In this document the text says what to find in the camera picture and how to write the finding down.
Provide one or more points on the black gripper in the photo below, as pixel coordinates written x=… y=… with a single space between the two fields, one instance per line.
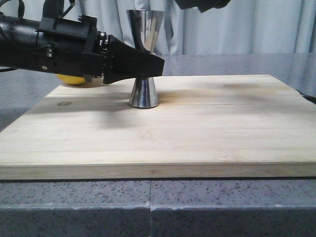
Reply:
x=202 y=5
x=74 y=51

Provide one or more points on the steel double jigger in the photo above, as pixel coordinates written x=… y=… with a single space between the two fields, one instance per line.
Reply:
x=145 y=26

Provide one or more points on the black board handle loop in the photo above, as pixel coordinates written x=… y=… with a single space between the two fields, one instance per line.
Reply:
x=308 y=97

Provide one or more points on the bamboo cutting board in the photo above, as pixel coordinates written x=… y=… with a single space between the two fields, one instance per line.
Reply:
x=204 y=126

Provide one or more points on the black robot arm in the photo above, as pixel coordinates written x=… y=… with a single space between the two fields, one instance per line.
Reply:
x=17 y=41

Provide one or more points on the yellow lemon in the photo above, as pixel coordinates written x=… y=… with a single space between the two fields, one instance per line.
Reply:
x=71 y=80

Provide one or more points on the grey curtain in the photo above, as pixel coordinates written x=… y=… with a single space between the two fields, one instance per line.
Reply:
x=241 y=27

